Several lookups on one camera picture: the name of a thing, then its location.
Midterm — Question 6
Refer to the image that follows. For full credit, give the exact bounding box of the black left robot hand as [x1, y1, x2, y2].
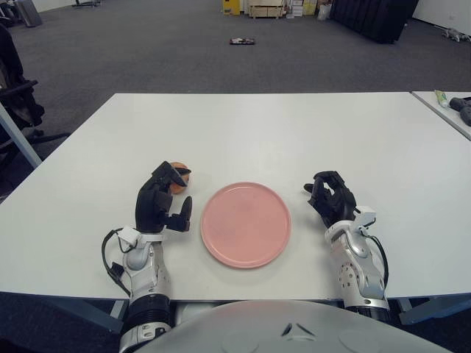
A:
[135, 160, 194, 234]

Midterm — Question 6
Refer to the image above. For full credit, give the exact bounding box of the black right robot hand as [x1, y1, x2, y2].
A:
[302, 170, 361, 229]

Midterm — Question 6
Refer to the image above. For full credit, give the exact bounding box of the red apple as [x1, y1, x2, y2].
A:
[167, 160, 192, 194]

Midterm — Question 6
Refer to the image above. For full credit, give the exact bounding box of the pink round plate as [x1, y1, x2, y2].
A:
[200, 181, 292, 270]

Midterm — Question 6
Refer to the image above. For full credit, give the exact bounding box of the grey robot torso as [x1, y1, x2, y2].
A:
[139, 299, 442, 353]

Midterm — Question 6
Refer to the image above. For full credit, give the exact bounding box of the grey slanted table leg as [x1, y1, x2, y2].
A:
[0, 101, 43, 170]

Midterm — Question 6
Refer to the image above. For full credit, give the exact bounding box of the black handheld controller with screen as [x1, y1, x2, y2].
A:
[448, 96, 471, 111]

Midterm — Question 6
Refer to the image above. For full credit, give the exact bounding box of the black office chair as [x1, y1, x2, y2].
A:
[0, 24, 71, 155]

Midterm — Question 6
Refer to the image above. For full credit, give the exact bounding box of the black curtain partition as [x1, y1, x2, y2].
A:
[329, 0, 408, 45]

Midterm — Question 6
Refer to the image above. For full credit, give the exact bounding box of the grey robot dog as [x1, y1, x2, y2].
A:
[442, 28, 470, 42]

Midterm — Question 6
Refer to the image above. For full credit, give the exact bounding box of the wooden crate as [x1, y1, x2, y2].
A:
[248, 0, 286, 19]

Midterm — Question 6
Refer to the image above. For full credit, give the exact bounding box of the yellow box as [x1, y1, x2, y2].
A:
[221, 0, 244, 16]

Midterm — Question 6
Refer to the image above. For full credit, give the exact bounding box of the grey bin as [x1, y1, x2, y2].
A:
[22, 0, 47, 27]

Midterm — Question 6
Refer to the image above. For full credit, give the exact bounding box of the grey table frame beam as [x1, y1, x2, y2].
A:
[54, 299, 128, 334]
[397, 297, 471, 327]

